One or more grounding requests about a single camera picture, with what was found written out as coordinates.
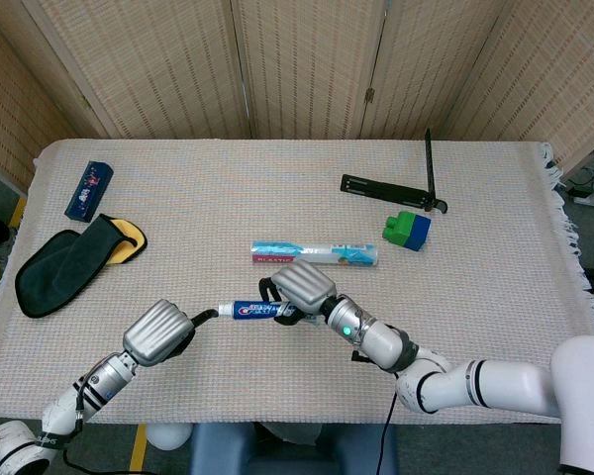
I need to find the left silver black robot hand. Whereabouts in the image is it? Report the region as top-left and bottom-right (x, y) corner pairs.
(122, 298), (220, 368)

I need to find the dark green yellow cloth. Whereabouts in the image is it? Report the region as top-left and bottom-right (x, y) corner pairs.
(14, 213), (149, 319)

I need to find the clear plastic toothbrush package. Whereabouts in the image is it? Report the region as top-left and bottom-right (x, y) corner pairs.
(250, 239), (381, 269)

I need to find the black cable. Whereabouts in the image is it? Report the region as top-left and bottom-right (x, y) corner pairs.
(379, 390), (398, 475)

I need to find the black folding stand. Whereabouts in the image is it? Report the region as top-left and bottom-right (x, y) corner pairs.
(340, 128), (449, 216)

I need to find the green and blue block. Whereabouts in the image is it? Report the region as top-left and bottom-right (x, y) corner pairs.
(380, 210), (433, 252)

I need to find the dark blue printed box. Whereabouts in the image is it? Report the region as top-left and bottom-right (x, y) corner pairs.
(63, 159), (115, 224)

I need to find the woven folding screen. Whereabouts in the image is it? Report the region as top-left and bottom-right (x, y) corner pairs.
(0, 0), (594, 189)

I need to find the white round ball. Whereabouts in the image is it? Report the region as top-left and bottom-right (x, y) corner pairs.
(146, 424), (192, 452)

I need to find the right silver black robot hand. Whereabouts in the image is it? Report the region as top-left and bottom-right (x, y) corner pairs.
(257, 260), (339, 328)

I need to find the woven white tablecloth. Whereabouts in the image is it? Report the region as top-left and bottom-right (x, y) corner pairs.
(0, 138), (594, 426)

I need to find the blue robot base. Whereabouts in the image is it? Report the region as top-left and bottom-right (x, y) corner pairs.
(189, 423), (398, 475)

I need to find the blue white toothpaste tube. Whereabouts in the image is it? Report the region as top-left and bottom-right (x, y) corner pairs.
(216, 299), (298, 321)

